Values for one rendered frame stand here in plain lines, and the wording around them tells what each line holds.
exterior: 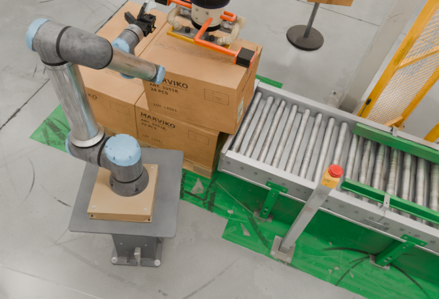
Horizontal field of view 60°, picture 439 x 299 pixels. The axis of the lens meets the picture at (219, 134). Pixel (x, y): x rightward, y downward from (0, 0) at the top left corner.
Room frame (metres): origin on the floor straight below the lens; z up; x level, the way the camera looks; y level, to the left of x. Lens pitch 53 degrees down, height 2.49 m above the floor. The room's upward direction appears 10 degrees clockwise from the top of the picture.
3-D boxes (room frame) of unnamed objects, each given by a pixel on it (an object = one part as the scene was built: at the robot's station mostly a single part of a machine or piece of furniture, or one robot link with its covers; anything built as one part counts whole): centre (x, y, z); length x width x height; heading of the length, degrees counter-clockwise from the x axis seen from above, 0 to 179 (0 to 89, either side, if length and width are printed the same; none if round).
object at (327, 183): (1.03, -0.57, 0.50); 0.07 x 0.07 x 1.00; 77
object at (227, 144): (1.64, -0.12, 0.58); 0.70 x 0.03 x 0.06; 167
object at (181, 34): (1.62, 0.20, 1.19); 0.34 x 0.10 x 0.05; 77
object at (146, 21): (1.50, 0.46, 1.29); 0.12 x 0.09 x 0.08; 167
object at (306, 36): (3.36, -0.71, 0.31); 0.40 x 0.40 x 0.62
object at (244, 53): (1.39, -0.06, 1.29); 0.09 x 0.08 x 0.05; 167
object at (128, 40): (1.33, 0.51, 1.29); 0.12 x 0.09 x 0.10; 167
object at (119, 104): (2.09, 0.48, 0.34); 1.20 x 1.00 x 0.40; 77
